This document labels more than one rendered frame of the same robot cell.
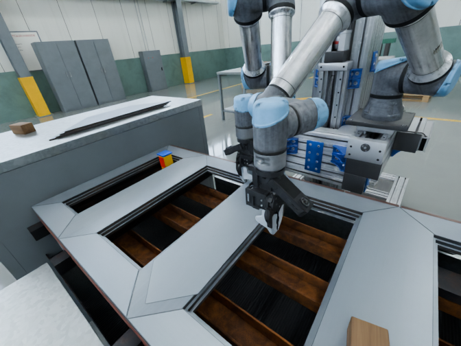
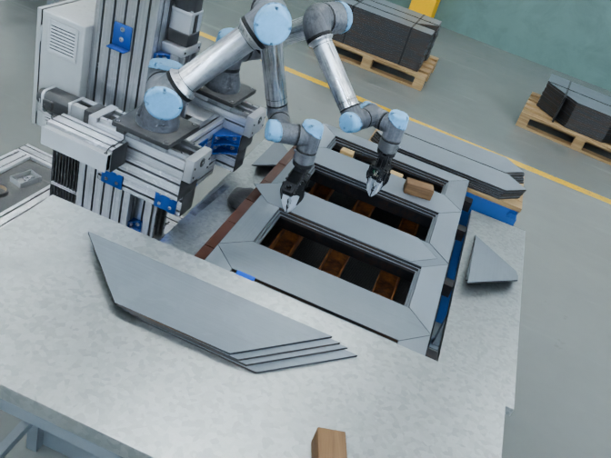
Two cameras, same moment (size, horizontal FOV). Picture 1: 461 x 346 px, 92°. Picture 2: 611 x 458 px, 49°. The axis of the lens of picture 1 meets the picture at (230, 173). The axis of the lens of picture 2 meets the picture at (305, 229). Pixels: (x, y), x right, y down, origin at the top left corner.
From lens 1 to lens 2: 2.70 m
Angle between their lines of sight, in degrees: 97
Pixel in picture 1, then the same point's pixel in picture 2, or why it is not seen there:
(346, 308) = (394, 190)
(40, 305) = (460, 350)
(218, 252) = (386, 230)
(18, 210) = not seen: hidden behind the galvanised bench
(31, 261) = not seen: outside the picture
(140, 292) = (433, 262)
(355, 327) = (412, 184)
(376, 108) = (236, 81)
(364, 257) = (358, 175)
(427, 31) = not seen: hidden behind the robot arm
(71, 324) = (455, 321)
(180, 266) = (406, 246)
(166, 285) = (422, 251)
